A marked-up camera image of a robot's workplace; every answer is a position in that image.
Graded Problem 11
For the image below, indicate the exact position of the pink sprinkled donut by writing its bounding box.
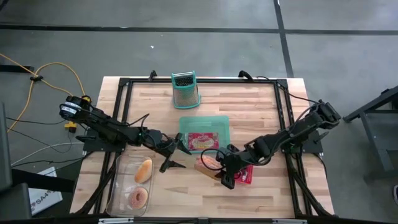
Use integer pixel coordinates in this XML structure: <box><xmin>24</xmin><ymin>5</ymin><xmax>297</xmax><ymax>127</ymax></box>
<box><xmin>128</xmin><ymin>186</ymin><xmax>149</xmax><ymax>210</ymax></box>

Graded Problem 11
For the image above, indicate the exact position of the clear plastic tray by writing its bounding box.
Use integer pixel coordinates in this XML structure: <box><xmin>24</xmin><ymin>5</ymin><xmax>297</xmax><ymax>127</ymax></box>
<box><xmin>105</xmin><ymin>154</ymin><xmax>154</xmax><ymax>218</ymax></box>

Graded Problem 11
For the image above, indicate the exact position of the teal metal box grater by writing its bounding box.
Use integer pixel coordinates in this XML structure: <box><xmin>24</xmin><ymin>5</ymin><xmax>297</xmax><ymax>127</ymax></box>
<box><xmin>170</xmin><ymin>70</ymin><xmax>202</xmax><ymax>110</ymax></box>

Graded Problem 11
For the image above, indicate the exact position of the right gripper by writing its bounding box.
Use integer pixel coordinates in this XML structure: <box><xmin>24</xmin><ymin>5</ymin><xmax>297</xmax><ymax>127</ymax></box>
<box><xmin>216</xmin><ymin>145</ymin><xmax>252</xmax><ymax>190</ymax></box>

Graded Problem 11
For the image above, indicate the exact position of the red food packet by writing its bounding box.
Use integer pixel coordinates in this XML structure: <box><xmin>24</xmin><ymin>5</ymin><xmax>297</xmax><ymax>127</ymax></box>
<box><xmin>187</xmin><ymin>132</ymin><xmax>220</xmax><ymax>151</ymax></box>

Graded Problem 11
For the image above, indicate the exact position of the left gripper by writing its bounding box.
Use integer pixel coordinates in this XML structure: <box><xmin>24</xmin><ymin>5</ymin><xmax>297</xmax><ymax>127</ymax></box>
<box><xmin>141</xmin><ymin>129</ymin><xmax>193</xmax><ymax>174</ymax></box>

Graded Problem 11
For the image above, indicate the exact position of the black desk furniture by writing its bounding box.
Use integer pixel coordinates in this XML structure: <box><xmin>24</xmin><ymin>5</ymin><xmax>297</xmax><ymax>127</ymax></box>
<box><xmin>0</xmin><ymin>102</ymin><xmax>75</xmax><ymax>224</ymax></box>

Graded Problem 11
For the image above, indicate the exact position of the teal translucent plastic bin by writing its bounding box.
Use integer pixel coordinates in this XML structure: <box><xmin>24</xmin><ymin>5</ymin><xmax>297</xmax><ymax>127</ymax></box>
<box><xmin>178</xmin><ymin>115</ymin><xmax>231</xmax><ymax>155</ymax></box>

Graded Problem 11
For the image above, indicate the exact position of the yellow extension cable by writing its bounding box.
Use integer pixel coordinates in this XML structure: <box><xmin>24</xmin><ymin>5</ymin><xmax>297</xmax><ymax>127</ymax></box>
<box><xmin>0</xmin><ymin>52</ymin><xmax>93</xmax><ymax>133</ymax></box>

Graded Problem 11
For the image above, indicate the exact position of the oval sprinkled bread roll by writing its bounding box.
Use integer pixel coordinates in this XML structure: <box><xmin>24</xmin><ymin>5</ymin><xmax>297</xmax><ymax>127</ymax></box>
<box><xmin>134</xmin><ymin>159</ymin><xmax>153</xmax><ymax>184</ymax></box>

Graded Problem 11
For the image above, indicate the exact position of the black metal stand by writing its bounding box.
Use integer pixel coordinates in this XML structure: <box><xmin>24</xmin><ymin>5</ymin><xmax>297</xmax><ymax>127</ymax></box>
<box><xmin>343</xmin><ymin>85</ymin><xmax>398</xmax><ymax>182</ymax></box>

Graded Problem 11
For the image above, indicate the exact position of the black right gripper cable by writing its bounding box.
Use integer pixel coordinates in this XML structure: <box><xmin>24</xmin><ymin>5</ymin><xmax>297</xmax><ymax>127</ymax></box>
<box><xmin>200</xmin><ymin>148</ymin><xmax>225</xmax><ymax>171</ymax></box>

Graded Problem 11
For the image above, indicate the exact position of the white floor cable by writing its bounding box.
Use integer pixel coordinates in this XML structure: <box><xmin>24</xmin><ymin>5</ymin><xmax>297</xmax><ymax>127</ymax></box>
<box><xmin>11</xmin><ymin>142</ymin><xmax>85</xmax><ymax>167</ymax></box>

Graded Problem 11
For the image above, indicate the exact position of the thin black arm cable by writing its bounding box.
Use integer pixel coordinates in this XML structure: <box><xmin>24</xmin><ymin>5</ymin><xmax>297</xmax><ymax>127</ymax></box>
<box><xmin>256</xmin><ymin>75</ymin><xmax>315</xmax><ymax>105</ymax></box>

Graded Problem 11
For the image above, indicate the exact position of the white printed box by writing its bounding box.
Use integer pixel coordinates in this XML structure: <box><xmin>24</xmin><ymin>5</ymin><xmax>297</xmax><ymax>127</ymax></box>
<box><xmin>27</xmin><ymin>166</ymin><xmax>63</xmax><ymax>216</ymax></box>

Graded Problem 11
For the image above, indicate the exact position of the black floor bar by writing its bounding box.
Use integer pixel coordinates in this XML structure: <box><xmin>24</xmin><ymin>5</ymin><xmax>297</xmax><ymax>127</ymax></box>
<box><xmin>0</xmin><ymin>64</ymin><xmax>34</xmax><ymax>73</ymax></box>

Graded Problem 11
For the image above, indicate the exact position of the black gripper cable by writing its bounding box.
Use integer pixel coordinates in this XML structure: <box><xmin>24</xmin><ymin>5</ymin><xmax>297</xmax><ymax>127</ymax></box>
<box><xmin>126</xmin><ymin>113</ymin><xmax>150</xmax><ymax>129</ymax></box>
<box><xmin>200</xmin><ymin>148</ymin><xmax>225</xmax><ymax>171</ymax></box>

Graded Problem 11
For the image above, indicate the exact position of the red plastic slotted basket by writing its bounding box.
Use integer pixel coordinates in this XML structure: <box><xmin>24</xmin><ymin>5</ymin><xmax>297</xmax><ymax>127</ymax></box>
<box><xmin>234</xmin><ymin>164</ymin><xmax>254</xmax><ymax>185</ymax></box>

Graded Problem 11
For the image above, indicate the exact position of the long sprinkled bread loaf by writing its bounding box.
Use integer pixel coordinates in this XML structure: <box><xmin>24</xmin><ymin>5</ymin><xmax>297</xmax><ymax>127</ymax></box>
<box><xmin>194</xmin><ymin>154</ymin><xmax>224</xmax><ymax>181</ymax></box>

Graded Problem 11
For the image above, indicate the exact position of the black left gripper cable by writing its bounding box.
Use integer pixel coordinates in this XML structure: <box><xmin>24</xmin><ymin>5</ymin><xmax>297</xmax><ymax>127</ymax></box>
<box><xmin>126</xmin><ymin>113</ymin><xmax>150</xmax><ymax>129</ymax></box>

